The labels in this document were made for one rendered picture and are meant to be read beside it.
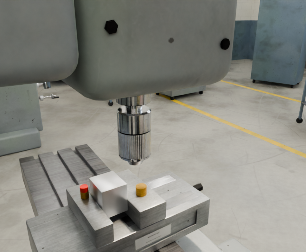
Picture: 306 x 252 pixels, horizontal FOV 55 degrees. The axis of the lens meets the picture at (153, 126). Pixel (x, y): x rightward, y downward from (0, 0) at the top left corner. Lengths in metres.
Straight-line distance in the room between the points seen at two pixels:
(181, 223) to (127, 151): 0.28
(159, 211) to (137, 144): 0.21
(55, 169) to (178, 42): 0.72
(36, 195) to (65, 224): 0.25
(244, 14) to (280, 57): 3.86
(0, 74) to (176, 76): 0.16
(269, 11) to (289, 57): 0.97
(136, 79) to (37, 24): 0.10
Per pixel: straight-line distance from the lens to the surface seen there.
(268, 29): 6.47
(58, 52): 0.23
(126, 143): 0.39
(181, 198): 0.65
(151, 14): 0.28
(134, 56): 0.27
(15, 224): 2.38
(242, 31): 10.01
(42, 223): 0.62
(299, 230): 2.35
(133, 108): 0.39
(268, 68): 6.51
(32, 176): 0.93
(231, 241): 0.98
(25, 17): 0.22
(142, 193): 0.58
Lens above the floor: 1.39
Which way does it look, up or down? 21 degrees down
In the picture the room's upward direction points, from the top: straight up
